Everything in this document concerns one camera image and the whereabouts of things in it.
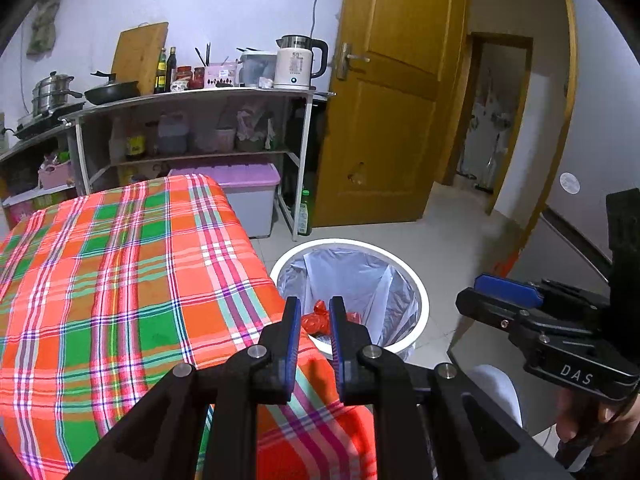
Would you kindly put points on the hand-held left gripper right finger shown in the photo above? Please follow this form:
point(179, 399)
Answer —
point(336, 345)

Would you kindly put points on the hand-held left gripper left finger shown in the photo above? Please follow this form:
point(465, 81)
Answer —
point(295, 340)

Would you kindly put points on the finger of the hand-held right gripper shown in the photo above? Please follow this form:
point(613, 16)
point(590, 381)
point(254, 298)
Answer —
point(487, 307)
point(505, 287)

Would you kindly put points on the red plastic bag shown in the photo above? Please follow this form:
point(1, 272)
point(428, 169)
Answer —
point(317, 321)

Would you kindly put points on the clear bin liner bag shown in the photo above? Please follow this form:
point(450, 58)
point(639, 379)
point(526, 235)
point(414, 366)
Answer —
point(390, 300)

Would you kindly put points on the white trash bin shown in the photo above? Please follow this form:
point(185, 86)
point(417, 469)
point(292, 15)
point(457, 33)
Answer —
point(350, 246)

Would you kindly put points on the person's right hand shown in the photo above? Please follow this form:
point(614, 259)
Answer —
point(575, 420)

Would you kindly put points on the green plastic bottle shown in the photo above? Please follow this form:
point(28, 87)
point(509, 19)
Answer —
point(304, 217)

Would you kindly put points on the purple lid storage box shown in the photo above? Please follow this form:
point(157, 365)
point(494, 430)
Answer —
point(235, 180)

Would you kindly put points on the plaid tablecloth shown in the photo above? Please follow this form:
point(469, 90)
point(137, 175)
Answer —
point(125, 285)

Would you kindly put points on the wooden door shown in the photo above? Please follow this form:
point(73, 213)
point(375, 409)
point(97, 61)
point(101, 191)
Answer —
point(390, 110)

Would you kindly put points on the round plastic tub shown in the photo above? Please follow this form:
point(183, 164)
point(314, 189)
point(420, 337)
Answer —
point(225, 139)

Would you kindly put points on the crumpled plastic bags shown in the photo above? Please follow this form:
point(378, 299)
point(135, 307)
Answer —
point(255, 125)

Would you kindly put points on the yellow label bottle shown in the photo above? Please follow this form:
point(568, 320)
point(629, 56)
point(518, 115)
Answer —
point(135, 145)

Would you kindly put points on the white kitchen shelf unit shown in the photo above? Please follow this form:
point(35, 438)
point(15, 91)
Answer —
point(200, 96)

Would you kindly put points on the white electric kettle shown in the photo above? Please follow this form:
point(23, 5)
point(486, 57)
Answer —
point(295, 67)

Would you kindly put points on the water filter jug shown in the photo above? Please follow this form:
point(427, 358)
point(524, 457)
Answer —
point(256, 70)

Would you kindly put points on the pink utensil holder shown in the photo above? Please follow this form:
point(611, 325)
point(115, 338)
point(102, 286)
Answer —
point(220, 76)

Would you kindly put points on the red sauce jar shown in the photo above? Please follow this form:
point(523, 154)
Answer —
point(198, 79)
point(183, 77)

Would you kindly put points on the pink basket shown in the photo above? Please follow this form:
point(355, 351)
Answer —
point(54, 176)

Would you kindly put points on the dark sauce bottle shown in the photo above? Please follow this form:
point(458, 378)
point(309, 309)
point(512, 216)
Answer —
point(172, 72)

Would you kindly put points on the green oil bottle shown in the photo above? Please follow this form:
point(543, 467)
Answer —
point(160, 77)

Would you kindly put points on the pink lidded box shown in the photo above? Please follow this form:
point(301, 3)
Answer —
point(30, 207)

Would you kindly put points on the black cooking utensils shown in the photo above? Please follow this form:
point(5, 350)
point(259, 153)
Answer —
point(206, 55)

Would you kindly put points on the black frying pan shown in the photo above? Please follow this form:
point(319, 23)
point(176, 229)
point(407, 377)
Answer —
point(112, 92)

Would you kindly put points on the wooden cutting board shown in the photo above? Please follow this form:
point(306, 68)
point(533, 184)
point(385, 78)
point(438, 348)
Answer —
point(140, 57)

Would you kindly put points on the low side shelf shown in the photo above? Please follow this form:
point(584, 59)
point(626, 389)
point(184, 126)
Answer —
point(30, 147)

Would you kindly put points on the black cooktop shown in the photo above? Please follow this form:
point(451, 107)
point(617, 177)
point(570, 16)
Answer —
point(45, 122)

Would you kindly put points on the steel steamer pot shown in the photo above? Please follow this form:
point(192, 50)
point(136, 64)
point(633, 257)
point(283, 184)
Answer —
point(52, 92)

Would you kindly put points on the hanging olive cloth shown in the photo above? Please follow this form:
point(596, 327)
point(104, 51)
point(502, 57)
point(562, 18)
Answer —
point(45, 25)

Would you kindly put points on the round white wall sticker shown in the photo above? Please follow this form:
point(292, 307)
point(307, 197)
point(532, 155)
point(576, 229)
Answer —
point(570, 183)

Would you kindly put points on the wooden door frame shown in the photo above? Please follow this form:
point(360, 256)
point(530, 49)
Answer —
point(565, 85)

